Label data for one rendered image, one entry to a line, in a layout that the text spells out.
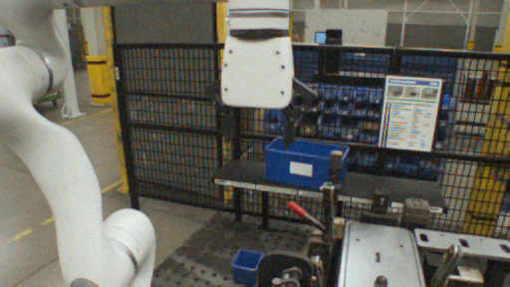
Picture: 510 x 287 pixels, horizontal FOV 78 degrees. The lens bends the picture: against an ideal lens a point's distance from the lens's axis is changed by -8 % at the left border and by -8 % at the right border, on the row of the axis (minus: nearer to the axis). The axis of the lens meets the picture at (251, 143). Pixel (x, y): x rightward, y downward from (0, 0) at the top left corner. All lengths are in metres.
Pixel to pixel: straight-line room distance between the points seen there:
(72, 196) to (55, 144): 0.10
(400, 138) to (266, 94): 1.03
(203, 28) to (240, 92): 2.28
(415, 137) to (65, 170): 1.22
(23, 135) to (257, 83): 0.38
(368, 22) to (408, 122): 5.83
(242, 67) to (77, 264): 0.45
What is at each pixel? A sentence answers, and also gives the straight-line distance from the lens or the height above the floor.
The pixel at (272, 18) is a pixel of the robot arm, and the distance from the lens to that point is 0.46.
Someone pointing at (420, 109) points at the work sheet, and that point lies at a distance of 1.43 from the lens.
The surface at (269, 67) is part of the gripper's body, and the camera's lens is 0.47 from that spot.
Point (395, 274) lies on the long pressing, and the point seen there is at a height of 1.00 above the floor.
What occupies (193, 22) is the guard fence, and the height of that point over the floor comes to 1.66.
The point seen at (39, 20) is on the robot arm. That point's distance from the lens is 0.63.
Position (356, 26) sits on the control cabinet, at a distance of 7.22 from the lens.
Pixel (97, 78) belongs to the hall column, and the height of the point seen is 0.62.
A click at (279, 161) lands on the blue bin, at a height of 1.11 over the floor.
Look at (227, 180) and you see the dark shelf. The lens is 1.38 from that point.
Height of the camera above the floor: 1.61
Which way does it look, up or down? 19 degrees down
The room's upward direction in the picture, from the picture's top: straight up
